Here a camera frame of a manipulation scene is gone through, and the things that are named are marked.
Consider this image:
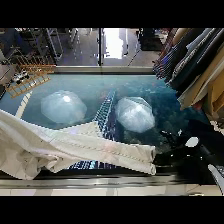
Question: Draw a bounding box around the heap of clothes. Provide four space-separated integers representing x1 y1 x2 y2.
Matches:
152 27 224 101

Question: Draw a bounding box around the silver frame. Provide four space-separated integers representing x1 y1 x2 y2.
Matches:
0 175 224 197

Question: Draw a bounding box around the brown clothes hanger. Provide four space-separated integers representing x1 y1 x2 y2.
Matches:
19 63 57 76
6 74 52 100

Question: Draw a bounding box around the beige garment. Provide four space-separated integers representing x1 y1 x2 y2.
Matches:
177 49 224 112

